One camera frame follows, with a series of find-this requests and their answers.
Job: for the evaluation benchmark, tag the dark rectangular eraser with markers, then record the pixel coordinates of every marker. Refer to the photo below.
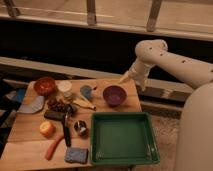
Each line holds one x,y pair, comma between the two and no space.
53,115

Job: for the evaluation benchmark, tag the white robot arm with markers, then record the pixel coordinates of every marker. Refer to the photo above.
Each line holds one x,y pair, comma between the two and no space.
194,150

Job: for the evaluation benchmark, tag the green plastic tray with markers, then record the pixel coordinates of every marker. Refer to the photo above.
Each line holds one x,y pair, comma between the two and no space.
122,139

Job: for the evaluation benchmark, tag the bunch of dark grapes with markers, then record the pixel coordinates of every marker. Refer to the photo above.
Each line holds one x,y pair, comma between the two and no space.
60,106

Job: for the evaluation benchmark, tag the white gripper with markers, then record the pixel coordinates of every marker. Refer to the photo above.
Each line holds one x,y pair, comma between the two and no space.
139,72

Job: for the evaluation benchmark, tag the banana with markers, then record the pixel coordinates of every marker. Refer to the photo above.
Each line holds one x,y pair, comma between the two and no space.
84,104

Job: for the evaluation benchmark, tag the purple bowl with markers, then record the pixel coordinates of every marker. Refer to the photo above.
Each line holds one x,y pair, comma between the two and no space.
114,95

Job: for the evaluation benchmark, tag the black handled utensil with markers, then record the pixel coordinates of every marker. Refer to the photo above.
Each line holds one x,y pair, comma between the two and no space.
66,129

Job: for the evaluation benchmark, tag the blue object at table edge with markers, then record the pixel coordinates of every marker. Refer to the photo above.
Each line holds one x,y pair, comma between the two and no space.
19,96

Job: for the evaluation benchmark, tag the small metal can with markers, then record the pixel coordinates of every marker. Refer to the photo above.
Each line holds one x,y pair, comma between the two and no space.
80,127

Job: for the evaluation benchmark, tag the red bowl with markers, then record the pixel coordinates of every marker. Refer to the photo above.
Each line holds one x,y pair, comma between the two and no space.
45,86

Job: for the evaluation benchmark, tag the yellow apple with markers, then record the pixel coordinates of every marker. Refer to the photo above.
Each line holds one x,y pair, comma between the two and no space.
47,129

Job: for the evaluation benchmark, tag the grey blue plate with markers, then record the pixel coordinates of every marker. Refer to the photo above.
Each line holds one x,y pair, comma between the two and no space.
34,107

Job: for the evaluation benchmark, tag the orange carrot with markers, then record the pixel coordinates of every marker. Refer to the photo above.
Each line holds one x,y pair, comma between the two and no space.
50,151

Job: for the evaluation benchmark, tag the white cup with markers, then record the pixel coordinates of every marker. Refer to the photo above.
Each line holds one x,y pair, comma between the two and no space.
65,88

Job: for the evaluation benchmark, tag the blue sponge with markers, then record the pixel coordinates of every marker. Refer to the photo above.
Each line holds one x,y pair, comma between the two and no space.
76,155

